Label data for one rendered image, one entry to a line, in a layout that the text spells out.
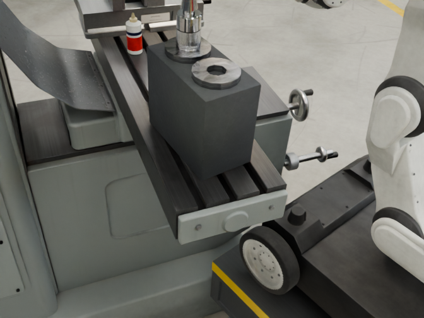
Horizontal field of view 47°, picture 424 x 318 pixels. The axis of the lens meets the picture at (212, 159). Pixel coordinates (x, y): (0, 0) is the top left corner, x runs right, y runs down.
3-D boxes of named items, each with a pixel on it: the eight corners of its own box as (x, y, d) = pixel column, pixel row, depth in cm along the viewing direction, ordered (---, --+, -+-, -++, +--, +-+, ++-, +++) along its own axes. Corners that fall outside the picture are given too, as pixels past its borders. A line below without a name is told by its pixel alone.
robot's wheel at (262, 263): (294, 299, 141) (306, 256, 128) (282, 308, 138) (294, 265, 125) (247, 255, 152) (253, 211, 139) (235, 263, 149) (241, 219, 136)
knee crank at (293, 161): (331, 151, 174) (335, 138, 170) (341, 161, 170) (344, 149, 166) (277, 164, 168) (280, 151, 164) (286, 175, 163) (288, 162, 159)
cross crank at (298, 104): (298, 107, 178) (304, 79, 170) (315, 126, 170) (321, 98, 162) (259, 115, 173) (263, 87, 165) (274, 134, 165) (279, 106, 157)
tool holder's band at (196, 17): (195, 11, 92) (195, 5, 91) (206, 21, 89) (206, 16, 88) (171, 14, 90) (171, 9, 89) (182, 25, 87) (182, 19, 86)
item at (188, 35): (194, 38, 96) (195, 11, 92) (204, 49, 92) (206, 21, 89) (171, 42, 94) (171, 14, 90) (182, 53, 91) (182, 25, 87)
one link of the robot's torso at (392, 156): (452, 237, 131) (471, 67, 109) (412, 276, 121) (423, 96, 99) (400, 216, 142) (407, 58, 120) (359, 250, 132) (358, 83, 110)
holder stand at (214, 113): (195, 106, 113) (198, 26, 100) (251, 161, 99) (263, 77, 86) (149, 122, 107) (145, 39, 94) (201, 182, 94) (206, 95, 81)
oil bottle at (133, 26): (140, 47, 133) (138, 8, 125) (144, 53, 130) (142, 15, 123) (125, 48, 131) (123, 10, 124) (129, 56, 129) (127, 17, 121)
